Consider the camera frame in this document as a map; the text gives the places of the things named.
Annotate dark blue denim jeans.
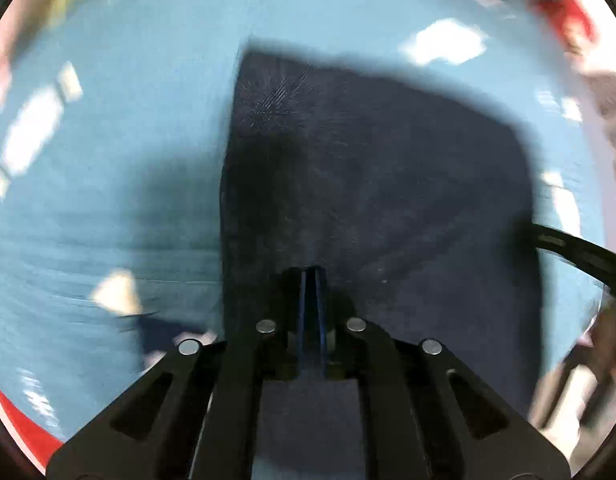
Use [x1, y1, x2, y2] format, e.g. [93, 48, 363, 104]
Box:
[219, 47, 546, 480]

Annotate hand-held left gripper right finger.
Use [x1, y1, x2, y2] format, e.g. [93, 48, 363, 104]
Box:
[310, 266, 571, 480]

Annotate pink pillow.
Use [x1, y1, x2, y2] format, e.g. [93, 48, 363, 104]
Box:
[0, 20, 19, 111]

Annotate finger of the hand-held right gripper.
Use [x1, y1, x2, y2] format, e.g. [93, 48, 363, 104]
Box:
[532, 224, 616, 306]

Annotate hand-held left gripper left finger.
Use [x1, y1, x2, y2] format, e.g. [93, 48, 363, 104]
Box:
[47, 266, 311, 480]

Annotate blue printed bed sheet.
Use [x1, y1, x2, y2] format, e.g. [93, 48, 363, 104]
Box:
[0, 0, 613, 480]

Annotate red cloth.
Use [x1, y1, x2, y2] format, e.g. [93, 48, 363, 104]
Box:
[0, 379, 64, 476]

